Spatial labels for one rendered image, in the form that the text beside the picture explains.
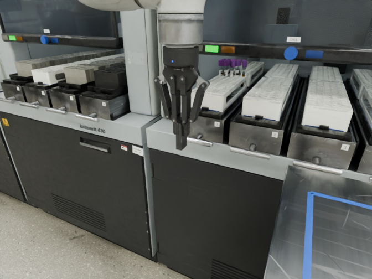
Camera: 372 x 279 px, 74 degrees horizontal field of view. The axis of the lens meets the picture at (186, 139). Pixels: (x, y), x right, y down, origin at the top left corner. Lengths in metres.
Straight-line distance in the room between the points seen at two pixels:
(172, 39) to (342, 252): 0.42
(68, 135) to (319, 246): 0.95
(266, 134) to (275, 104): 0.08
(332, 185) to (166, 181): 0.56
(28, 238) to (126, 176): 0.82
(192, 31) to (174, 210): 0.63
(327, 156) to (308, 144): 0.05
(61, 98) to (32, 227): 0.89
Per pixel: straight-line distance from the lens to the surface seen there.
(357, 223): 0.40
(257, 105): 0.68
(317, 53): 0.67
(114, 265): 1.36
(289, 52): 0.66
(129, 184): 0.99
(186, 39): 0.50
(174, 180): 0.85
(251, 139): 0.68
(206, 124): 0.70
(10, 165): 1.62
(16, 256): 1.58
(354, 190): 0.46
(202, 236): 0.95
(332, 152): 0.67
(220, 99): 0.70
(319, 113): 0.67
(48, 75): 1.13
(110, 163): 0.99
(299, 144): 0.66
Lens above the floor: 1.06
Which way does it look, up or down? 26 degrees down
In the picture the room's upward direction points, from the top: straight up
